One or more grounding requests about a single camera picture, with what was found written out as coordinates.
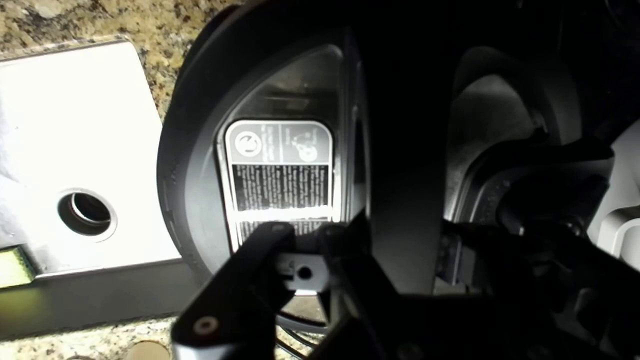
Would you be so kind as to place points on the black sink drain guard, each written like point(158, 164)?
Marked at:
point(85, 212)

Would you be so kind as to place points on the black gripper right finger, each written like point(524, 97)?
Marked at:
point(546, 293)

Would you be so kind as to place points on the stainless steel sink basin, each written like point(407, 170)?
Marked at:
point(73, 132)

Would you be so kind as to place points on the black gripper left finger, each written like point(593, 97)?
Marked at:
point(226, 313)

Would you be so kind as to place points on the black rice cooker lid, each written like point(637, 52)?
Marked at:
point(293, 100)

